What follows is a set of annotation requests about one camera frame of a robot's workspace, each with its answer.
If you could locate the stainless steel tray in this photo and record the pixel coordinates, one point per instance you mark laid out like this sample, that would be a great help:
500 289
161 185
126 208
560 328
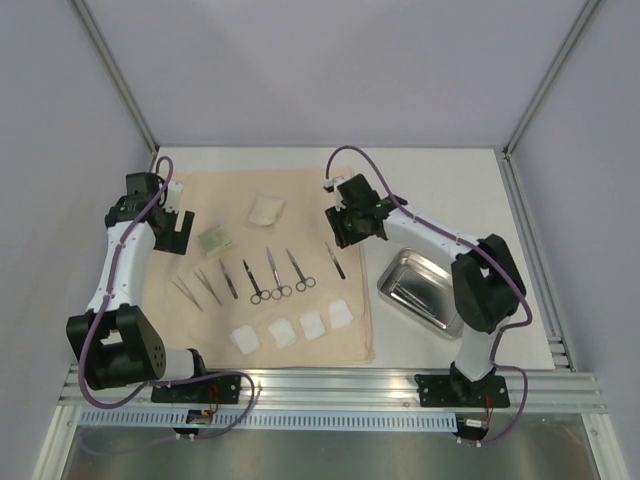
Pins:
423 291

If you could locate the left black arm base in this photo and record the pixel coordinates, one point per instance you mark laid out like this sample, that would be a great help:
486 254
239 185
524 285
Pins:
217 387

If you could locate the steel surgical scissors middle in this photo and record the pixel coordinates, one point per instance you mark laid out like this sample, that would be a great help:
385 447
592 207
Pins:
281 290

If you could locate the right aluminium frame post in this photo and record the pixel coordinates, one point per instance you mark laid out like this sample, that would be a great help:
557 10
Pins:
577 29

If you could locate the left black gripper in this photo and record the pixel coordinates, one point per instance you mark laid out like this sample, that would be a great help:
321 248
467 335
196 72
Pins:
174 241

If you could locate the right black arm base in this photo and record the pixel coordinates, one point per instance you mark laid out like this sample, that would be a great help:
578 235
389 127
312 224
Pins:
450 391

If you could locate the aluminium front rail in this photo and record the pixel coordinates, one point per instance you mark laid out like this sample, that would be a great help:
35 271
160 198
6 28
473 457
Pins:
364 389

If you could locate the beige cloth mat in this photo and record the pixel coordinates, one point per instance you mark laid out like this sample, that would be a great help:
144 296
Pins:
261 284

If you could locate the slotted grey cable duct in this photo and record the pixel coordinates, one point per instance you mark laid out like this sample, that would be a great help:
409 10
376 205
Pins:
263 419

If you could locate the steel forceps dark handle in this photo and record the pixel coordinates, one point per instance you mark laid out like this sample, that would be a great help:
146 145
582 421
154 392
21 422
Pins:
228 280

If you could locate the steel surgical scissors right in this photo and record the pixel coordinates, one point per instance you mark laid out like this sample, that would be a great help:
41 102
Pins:
304 282

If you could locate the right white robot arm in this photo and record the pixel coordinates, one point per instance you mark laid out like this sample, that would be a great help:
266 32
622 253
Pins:
487 288

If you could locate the left aluminium frame post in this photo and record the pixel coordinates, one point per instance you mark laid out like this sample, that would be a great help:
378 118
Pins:
101 47

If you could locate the dark steel tweezers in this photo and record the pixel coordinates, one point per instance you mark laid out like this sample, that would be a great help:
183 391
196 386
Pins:
335 262

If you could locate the steel surgical scissors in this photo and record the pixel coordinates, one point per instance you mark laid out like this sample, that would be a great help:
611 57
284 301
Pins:
304 282
281 290

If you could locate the aluminium frame post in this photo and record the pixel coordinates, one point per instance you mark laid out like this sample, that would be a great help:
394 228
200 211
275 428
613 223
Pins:
101 47
577 29

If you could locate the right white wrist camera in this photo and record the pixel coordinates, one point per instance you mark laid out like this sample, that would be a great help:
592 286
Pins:
331 185

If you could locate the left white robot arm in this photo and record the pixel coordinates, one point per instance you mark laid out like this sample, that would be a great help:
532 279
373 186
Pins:
114 338

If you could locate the black tipped surgical scissors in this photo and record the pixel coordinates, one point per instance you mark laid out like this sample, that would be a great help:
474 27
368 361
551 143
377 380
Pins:
259 295

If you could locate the green printed glove packet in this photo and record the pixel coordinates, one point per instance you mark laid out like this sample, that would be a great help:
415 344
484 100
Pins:
214 240

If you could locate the white gauze pad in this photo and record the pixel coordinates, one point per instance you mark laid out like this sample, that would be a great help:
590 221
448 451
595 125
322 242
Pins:
246 339
283 333
312 325
340 314

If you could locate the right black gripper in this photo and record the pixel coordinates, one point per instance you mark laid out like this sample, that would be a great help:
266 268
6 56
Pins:
343 230

